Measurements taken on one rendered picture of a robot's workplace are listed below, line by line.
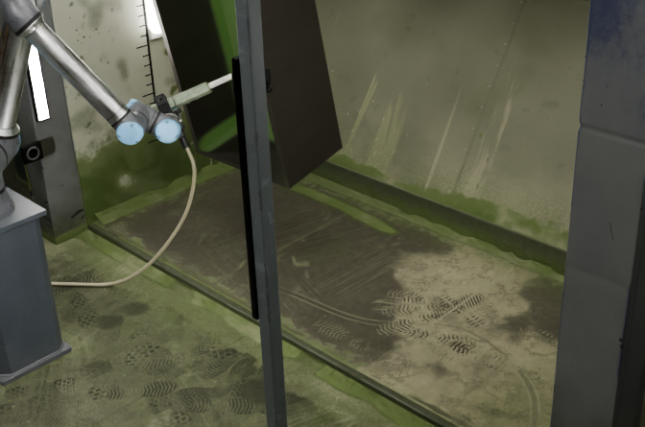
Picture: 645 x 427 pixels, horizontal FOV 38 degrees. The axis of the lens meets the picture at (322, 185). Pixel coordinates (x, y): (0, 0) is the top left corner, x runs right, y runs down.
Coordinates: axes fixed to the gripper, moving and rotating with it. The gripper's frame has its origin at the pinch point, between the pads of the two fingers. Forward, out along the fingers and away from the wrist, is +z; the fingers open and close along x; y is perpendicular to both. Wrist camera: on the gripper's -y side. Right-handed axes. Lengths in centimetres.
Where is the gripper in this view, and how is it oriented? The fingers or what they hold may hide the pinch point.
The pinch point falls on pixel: (170, 110)
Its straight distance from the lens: 386.8
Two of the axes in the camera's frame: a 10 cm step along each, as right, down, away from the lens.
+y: 4.0, 8.8, 2.6
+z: -1.1, -2.4, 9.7
